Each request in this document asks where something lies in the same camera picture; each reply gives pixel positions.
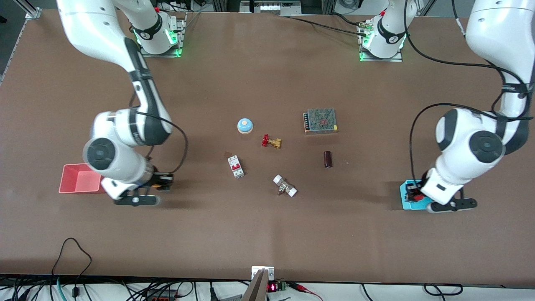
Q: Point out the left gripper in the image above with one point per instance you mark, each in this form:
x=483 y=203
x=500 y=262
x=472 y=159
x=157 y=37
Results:
x=414 y=190

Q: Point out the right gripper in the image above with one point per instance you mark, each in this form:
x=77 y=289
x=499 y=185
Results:
x=162 y=180

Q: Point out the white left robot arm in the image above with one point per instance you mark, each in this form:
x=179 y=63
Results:
x=480 y=142

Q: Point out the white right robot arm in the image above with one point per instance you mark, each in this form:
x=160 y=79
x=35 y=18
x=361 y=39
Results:
x=104 y=42

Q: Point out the cyan plastic box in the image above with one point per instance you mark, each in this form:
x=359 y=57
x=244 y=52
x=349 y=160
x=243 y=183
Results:
x=403 y=202

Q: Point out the white red circuit breaker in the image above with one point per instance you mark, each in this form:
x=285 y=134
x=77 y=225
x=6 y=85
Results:
x=235 y=166

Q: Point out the pink plastic box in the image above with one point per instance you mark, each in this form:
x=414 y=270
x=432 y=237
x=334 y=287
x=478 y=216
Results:
x=79 y=179

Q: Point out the dark brown capacitor cylinder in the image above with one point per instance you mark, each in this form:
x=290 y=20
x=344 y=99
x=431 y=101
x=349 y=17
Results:
x=328 y=159

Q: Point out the blue dome button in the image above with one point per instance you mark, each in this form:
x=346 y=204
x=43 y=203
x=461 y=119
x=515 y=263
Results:
x=245 y=124

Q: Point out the metal mesh power supply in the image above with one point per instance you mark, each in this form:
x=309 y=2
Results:
x=321 y=120

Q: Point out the white metal pipe fitting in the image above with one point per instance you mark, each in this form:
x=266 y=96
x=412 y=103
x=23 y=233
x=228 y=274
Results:
x=284 y=186

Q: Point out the red LED display module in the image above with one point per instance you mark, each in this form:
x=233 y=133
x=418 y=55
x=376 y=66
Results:
x=272 y=286

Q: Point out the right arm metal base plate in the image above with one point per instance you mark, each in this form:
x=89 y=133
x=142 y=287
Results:
x=161 y=55

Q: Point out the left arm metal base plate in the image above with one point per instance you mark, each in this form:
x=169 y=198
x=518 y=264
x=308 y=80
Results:
x=382 y=59

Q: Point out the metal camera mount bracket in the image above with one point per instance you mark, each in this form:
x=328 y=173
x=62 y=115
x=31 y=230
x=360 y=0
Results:
x=259 y=288

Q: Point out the aluminium frame profile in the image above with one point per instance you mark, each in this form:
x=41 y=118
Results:
x=32 y=10

